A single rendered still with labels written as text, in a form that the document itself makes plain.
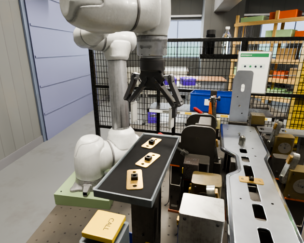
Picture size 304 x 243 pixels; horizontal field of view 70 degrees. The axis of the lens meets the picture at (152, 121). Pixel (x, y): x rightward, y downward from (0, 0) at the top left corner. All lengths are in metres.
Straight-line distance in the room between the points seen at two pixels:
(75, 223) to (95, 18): 0.90
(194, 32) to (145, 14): 8.32
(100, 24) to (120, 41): 0.61
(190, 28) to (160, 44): 8.29
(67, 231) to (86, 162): 0.31
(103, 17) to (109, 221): 0.43
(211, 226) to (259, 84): 1.42
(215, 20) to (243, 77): 6.37
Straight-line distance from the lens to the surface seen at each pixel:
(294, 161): 0.95
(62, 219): 1.21
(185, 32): 8.91
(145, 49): 0.64
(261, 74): 1.82
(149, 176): 0.56
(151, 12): 0.62
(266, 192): 0.88
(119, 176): 0.57
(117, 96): 1.19
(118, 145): 1.20
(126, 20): 0.58
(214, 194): 0.64
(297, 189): 1.00
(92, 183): 1.22
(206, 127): 0.83
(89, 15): 0.55
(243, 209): 0.77
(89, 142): 1.14
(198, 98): 1.64
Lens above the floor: 1.46
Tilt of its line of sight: 18 degrees down
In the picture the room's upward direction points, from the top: straight up
